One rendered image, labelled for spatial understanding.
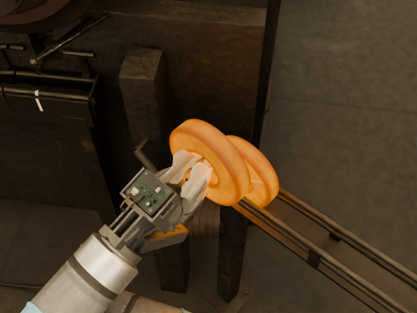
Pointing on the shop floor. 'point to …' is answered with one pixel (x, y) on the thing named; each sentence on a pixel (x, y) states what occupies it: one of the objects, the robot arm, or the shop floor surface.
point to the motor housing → (169, 274)
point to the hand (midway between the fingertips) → (208, 156)
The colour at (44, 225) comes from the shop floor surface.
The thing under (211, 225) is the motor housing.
